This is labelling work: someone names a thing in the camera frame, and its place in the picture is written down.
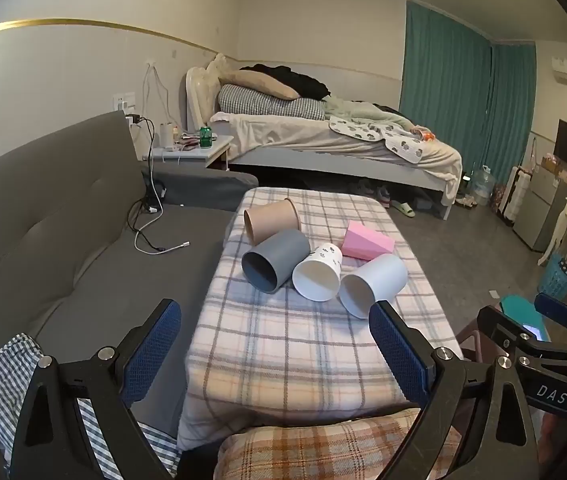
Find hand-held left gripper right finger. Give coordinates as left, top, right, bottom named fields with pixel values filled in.
left=368, top=301, right=539, bottom=480

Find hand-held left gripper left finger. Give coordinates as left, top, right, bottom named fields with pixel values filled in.
left=9, top=298, right=182, bottom=480

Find plain white cup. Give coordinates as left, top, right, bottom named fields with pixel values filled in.
left=339, top=253, right=409, bottom=319

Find white patterned cup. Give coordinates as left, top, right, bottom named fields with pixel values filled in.
left=292, top=243, right=344, bottom=302

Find grey cup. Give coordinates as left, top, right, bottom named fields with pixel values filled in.
left=241, top=230, right=311, bottom=294

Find beige cup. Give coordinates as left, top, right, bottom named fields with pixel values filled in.
left=243, top=198, right=303, bottom=244

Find dark brown stool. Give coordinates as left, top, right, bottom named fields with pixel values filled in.
left=453, top=317, right=497, bottom=362

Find teal stool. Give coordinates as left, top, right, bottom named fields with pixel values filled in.
left=500, top=294, right=547, bottom=343

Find blue laundry basket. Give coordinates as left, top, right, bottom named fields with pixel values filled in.
left=540, top=251, right=567, bottom=300

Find silver small fridge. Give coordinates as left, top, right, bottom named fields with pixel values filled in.
left=512, top=165, right=567, bottom=254

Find plaid tablecloth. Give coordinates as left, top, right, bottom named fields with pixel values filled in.
left=177, top=187, right=464, bottom=453

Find pink box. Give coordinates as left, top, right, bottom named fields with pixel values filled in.
left=342, top=220, right=396, bottom=261

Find orange plaid cushion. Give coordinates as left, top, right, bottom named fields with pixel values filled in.
left=213, top=407, right=464, bottom=480

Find clear water jug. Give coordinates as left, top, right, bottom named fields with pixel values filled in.
left=468, top=164, right=495, bottom=206

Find grey sofa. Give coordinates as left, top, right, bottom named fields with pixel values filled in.
left=0, top=110, right=260, bottom=441

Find teal curtain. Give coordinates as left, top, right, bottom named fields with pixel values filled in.
left=486, top=42, right=537, bottom=192
left=399, top=0, right=493, bottom=126

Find white nightstand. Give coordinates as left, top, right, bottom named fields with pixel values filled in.
left=140, top=135, right=234, bottom=171

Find white patterned quilt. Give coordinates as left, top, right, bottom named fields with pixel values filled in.
left=328, top=115, right=427, bottom=165

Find white bed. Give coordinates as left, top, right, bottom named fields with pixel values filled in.
left=185, top=54, right=464, bottom=222

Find pale green blanket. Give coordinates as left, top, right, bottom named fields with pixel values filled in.
left=323, top=94, right=417, bottom=134

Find checked pillow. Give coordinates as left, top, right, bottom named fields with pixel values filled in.
left=216, top=83, right=327, bottom=121

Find beige pillow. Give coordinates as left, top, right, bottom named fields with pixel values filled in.
left=220, top=69, right=300, bottom=101

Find black clothes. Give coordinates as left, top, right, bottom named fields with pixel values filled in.
left=238, top=63, right=332, bottom=100

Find cream fluffy pillow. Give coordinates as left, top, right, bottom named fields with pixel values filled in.
left=206, top=53, right=240, bottom=87

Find white charging cable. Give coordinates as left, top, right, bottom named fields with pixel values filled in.
left=134, top=207, right=191, bottom=257

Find black cable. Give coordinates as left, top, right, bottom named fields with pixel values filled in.
left=128, top=116, right=166, bottom=213

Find white wall cable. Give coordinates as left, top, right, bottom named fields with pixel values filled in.
left=142, top=59, right=172, bottom=126

